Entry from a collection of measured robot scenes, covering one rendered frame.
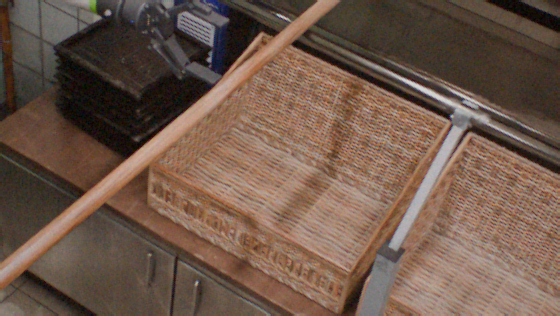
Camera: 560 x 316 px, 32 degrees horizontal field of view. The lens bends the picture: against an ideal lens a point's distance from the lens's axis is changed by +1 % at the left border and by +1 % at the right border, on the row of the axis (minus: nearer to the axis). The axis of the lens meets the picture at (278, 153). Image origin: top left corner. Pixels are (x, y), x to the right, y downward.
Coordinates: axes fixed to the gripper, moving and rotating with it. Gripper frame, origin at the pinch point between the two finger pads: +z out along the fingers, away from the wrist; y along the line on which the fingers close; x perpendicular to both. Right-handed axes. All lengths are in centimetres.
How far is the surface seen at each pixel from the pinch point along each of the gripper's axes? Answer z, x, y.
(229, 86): 9.2, 9.2, -1.9
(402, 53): 19, -54, 21
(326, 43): 14.2, -18.6, 0.9
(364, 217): 26, -37, 59
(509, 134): 55, -18, 1
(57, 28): -92, -56, 70
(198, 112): 9.2, 18.8, -1.7
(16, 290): -58, -1, 119
